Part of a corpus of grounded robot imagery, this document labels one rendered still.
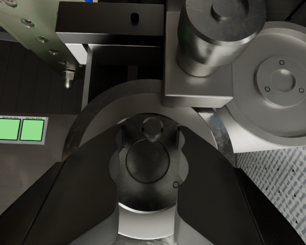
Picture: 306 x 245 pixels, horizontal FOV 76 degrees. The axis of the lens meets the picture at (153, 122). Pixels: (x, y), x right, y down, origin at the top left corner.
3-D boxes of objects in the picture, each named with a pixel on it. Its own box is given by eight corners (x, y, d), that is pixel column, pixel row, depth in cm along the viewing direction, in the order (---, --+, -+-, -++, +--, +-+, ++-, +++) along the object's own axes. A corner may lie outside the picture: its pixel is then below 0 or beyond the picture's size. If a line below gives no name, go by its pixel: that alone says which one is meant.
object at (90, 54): (103, -55, 21) (86, 109, 18) (128, 56, 45) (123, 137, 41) (98, -56, 21) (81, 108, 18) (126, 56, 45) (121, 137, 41)
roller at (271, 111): (342, 22, 19) (363, 149, 16) (233, 101, 44) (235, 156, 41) (215, 18, 19) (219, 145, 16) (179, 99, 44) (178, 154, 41)
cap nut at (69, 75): (73, 70, 50) (71, 87, 50) (78, 76, 54) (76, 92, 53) (59, 70, 50) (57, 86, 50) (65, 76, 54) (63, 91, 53)
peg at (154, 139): (136, 127, 12) (151, 112, 12) (139, 133, 15) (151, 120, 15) (153, 143, 12) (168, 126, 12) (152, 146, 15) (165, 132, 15)
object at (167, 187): (87, 204, 14) (109, 104, 15) (94, 199, 16) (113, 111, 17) (190, 223, 14) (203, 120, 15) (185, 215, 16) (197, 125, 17)
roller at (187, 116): (217, 93, 17) (223, 241, 15) (178, 133, 42) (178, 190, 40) (82, 90, 17) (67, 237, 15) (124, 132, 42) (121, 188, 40)
